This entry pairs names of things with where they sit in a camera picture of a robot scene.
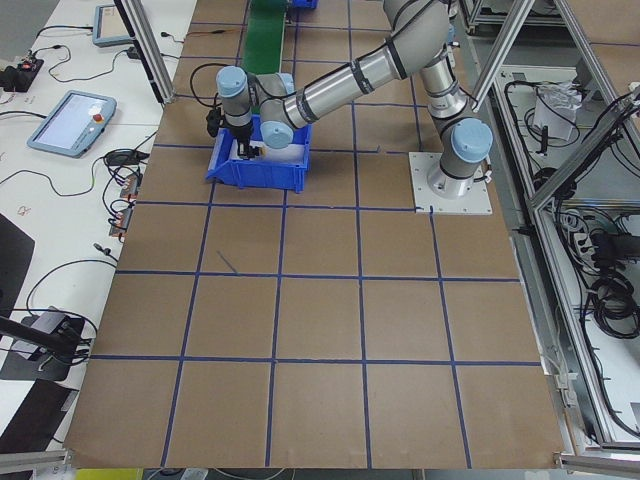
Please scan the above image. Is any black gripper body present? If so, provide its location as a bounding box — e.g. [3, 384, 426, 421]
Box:
[231, 125, 252, 148]

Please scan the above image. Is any yellow mushroom push button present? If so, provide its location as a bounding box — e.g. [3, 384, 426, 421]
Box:
[237, 143, 266, 160]

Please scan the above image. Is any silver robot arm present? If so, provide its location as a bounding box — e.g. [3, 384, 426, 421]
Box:
[206, 1, 493, 199]

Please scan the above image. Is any blue bin with foam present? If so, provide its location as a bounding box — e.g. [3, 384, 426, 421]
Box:
[205, 114, 313, 193]

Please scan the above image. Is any green conveyor belt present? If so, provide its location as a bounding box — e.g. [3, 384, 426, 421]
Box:
[241, 0, 288, 74]

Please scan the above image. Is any blue bin at right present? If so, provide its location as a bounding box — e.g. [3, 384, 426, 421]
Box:
[290, 0, 318, 9]

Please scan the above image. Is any near teach pendant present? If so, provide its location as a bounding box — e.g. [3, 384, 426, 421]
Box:
[27, 90, 117, 158]

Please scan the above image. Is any teach pendant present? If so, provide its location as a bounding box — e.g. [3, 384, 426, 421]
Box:
[92, 4, 132, 48]
[27, 90, 117, 158]

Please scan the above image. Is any far teach pendant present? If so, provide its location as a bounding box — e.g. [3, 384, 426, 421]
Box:
[92, 4, 132, 48]

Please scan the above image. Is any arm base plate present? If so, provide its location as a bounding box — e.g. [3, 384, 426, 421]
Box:
[409, 152, 493, 216]

